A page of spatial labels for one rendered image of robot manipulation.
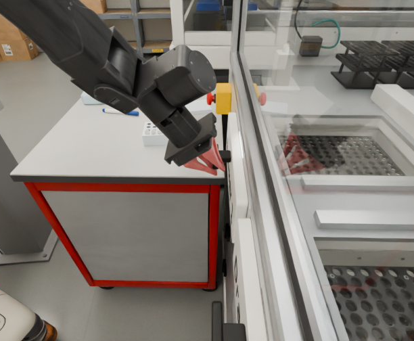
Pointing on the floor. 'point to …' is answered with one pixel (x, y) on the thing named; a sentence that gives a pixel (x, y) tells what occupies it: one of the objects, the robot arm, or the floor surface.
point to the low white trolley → (125, 201)
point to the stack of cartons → (3, 38)
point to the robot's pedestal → (8, 201)
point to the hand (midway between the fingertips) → (218, 168)
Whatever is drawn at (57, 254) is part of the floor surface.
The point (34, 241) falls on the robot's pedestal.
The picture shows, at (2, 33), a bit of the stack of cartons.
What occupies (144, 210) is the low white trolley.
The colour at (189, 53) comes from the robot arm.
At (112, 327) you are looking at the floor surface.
